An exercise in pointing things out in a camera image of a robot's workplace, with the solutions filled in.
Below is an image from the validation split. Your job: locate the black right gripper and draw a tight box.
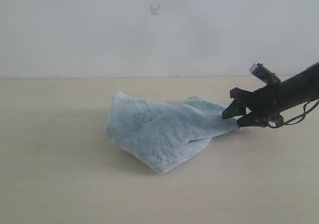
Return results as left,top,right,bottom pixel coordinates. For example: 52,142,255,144
222,82,284,127

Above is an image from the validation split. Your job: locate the light blue fluffy towel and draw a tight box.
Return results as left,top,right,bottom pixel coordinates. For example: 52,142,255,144
105,92,240,174

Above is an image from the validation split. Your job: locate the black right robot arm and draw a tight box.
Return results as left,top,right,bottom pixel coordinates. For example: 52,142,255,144
222,62,319,129

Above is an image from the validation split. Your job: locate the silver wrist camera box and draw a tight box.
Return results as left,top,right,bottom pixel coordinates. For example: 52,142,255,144
249,62,281,85

